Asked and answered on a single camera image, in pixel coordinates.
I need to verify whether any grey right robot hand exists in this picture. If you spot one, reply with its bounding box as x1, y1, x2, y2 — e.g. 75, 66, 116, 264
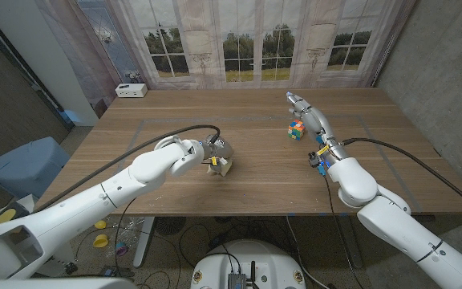
286, 91, 347, 162

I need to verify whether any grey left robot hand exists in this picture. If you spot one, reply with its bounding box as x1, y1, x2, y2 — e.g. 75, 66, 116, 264
202, 135, 235, 174

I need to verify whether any pale yellow sponge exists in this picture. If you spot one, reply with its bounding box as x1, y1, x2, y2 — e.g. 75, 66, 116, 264
210, 157, 233, 178

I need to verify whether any multicoloured puzzle cube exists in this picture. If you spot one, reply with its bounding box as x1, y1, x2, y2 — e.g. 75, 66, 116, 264
287, 120, 306, 141

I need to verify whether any white power strip box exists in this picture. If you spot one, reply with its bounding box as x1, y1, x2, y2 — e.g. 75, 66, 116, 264
115, 83, 148, 99

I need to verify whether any white robot torso base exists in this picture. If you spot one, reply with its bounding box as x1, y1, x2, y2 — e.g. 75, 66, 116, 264
190, 239, 307, 289

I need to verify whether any white table leg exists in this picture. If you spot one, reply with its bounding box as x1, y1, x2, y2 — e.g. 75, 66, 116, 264
133, 216, 156, 268

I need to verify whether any printed window backdrop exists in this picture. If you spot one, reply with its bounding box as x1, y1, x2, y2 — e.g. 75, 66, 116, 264
34, 0, 419, 120

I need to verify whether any grey table leg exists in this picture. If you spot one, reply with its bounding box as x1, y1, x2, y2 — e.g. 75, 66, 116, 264
337, 215, 363, 269

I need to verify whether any grey electronics box on torso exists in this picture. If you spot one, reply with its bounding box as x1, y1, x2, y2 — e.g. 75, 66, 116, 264
227, 272, 247, 289

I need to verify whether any blue grey storage bin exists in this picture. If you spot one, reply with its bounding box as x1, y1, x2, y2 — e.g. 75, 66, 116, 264
0, 136, 71, 200

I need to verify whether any black pedal with yellow pads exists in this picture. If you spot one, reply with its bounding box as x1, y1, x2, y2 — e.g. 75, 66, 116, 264
0, 206, 30, 228

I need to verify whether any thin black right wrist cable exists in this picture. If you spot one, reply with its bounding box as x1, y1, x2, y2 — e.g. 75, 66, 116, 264
321, 173, 364, 289

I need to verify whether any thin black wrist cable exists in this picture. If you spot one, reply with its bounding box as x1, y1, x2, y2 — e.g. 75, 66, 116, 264
321, 173, 364, 289
112, 197, 138, 278

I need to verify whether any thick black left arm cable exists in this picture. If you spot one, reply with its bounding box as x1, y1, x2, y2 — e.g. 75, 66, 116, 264
34, 124, 222, 214

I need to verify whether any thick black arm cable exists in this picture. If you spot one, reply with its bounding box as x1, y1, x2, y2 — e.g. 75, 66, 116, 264
34, 124, 222, 214
342, 137, 462, 218

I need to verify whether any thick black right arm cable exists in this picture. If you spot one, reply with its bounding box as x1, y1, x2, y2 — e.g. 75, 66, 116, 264
342, 137, 462, 218

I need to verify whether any thin black left wrist cable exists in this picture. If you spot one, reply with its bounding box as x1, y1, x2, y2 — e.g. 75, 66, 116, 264
112, 197, 138, 278

